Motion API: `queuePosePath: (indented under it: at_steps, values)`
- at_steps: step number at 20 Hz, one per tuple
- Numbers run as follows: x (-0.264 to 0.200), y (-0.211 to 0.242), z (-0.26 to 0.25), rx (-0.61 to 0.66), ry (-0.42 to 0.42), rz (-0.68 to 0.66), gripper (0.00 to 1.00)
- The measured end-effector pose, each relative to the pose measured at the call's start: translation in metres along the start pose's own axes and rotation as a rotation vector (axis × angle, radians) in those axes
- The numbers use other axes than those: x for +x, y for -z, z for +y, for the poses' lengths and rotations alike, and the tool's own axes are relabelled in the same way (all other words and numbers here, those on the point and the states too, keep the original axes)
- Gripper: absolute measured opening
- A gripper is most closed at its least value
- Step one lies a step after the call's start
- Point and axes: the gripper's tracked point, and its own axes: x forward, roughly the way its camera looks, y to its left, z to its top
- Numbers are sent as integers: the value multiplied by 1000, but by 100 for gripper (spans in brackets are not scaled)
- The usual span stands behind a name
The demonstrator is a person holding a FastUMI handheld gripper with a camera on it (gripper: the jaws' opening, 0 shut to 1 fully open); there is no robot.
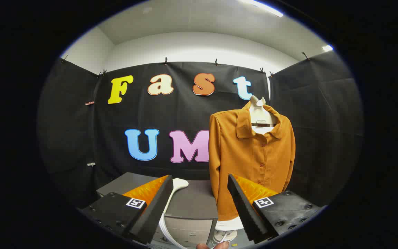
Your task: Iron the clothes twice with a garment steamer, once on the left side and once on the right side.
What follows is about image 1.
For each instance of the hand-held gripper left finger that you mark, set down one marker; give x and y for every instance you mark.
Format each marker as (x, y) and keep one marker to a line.
(154, 211)

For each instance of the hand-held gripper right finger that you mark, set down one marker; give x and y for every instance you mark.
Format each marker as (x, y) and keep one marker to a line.
(245, 211)

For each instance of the white garment steamer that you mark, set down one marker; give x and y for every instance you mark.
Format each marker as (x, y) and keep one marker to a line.
(179, 183)

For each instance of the orange button-up shirt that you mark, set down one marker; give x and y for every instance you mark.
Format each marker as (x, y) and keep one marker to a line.
(240, 155)

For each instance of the white clothes hanger stand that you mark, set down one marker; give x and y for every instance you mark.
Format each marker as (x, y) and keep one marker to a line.
(259, 110)

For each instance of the grey cabinet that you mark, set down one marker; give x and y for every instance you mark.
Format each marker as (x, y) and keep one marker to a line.
(192, 200)

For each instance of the red clip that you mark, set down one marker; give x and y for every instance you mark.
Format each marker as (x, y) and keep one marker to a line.
(89, 103)

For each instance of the small ceiling light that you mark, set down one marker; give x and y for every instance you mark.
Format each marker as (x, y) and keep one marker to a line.
(327, 48)

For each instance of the long ceiling light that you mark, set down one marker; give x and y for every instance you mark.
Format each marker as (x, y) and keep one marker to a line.
(264, 7)

